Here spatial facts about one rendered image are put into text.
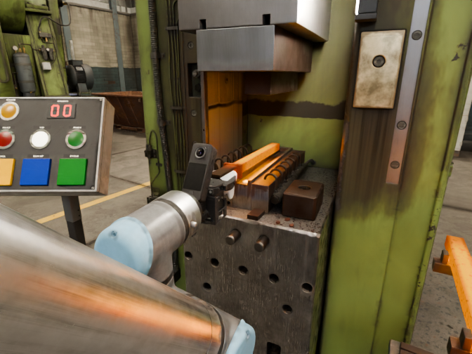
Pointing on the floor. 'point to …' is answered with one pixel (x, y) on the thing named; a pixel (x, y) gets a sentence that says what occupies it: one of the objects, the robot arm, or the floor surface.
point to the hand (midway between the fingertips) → (229, 170)
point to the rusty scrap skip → (126, 109)
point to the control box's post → (74, 218)
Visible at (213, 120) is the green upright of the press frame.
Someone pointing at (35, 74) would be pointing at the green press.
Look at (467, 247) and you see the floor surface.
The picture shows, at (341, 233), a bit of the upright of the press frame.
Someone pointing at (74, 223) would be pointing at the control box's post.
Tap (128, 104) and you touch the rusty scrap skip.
